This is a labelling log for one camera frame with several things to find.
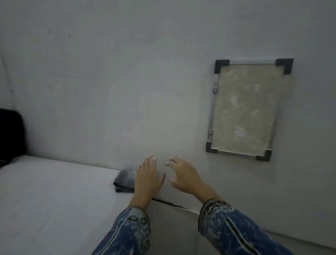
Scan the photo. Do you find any person's left hand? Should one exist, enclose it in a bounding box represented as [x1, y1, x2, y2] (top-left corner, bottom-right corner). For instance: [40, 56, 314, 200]
[133, 156, 167, 201]

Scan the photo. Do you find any person's right forearm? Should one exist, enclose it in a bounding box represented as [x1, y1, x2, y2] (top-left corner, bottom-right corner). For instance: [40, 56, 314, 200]
[195, 188, 294, 255]

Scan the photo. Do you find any person's left forearm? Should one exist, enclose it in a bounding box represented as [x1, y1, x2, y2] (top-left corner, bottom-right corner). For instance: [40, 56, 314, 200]
[91, 194, 155, 255]

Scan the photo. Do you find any person's right hand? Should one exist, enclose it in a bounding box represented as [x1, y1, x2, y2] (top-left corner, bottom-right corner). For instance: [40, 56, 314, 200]
[164, 157, 213, 199]

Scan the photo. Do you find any grey folded cloth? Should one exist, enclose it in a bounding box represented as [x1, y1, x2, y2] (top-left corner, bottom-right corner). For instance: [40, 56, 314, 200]
[113, 169, 138, 194]

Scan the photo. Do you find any black bag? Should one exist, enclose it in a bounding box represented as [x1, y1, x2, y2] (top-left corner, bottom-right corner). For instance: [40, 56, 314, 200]
[0, 108, 27, 168]

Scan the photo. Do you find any framed whiteboard with black corners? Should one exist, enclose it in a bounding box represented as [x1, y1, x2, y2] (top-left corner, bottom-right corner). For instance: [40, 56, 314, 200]
[205, 58, 294, 162]

